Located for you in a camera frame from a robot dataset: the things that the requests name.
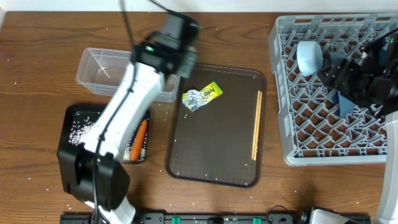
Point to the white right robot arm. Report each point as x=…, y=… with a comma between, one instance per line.
x=373, y=82

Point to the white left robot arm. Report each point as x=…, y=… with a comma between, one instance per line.
x=91, y=170

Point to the wooden chopstick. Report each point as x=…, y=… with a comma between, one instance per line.
x=255, y=134
x=258, y=126

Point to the grey dishwasher rack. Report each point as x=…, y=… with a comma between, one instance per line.
x=311, y=130

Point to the dark blue plate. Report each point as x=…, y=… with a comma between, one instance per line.
x=345, y=106

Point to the foil wrapper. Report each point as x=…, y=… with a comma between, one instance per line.
x=194, y=99

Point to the spilled white rice pile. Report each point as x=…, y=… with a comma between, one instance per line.
x=81, y=125

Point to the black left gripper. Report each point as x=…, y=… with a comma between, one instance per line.
x=191, y=56

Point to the brown serving tray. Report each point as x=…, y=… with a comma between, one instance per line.
x=213, y=144

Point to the clear plastic bin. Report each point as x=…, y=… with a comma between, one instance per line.
x=102, y=70

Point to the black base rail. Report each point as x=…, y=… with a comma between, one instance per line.
x=168, y=218

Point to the orange carrot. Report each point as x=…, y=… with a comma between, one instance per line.
x=138, y=142

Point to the light blue rice bowl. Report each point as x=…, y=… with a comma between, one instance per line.
x=309, y=57

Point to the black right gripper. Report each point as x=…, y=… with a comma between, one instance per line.
x=342, y=71

